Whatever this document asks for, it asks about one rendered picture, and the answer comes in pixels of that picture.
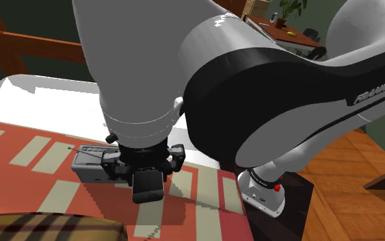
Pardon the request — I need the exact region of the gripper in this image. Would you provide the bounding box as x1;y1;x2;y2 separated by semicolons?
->
101;138;187;183

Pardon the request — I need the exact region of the grey radio with antenna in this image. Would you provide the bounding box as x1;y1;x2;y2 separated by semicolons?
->
68;144;127;183

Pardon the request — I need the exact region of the plaid pillow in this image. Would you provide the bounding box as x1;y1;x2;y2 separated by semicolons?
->
0;212;129;241

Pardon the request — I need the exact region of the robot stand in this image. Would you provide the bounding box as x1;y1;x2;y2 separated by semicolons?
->
219;162;315;241

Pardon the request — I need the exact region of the brown wooden desk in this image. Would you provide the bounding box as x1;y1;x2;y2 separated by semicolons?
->
243;0;326;56

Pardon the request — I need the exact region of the black chair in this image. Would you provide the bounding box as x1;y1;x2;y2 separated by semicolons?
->
295;28;327;61

